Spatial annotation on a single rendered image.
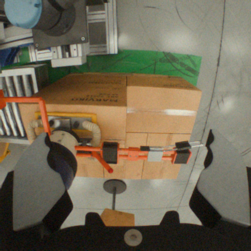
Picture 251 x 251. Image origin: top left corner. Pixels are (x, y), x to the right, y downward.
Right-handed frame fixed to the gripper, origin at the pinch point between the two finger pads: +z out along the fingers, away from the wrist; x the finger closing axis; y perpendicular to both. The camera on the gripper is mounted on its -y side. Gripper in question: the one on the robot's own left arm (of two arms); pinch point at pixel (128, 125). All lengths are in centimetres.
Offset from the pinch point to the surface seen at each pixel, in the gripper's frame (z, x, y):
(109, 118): 58, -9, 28
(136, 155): 43, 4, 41
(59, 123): 52, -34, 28
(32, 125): 49, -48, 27
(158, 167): 98, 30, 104
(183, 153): 43, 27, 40
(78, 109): 58, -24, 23
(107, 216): 78, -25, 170
